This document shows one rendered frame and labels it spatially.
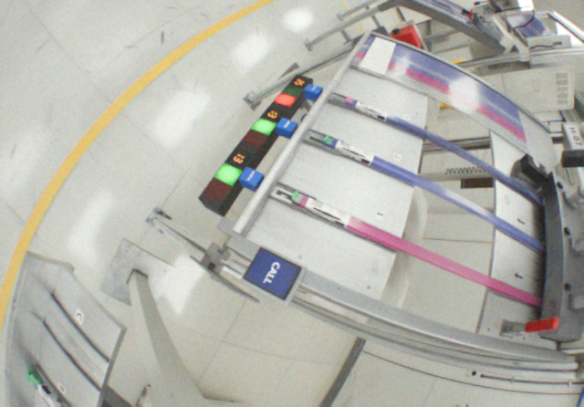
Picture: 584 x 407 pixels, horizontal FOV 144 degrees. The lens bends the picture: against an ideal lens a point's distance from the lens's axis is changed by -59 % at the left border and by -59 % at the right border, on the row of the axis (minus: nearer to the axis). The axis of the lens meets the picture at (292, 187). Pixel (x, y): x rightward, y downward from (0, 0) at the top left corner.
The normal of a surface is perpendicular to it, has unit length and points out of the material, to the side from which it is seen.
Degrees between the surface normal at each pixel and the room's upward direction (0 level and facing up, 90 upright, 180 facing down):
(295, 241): 48
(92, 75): 0
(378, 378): 90
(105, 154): 0
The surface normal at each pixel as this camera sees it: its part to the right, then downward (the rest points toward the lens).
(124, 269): 0.65, -0.03
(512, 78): -0.45, 0.79
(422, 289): -0.61, -0.61
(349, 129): -0.01, -0.47
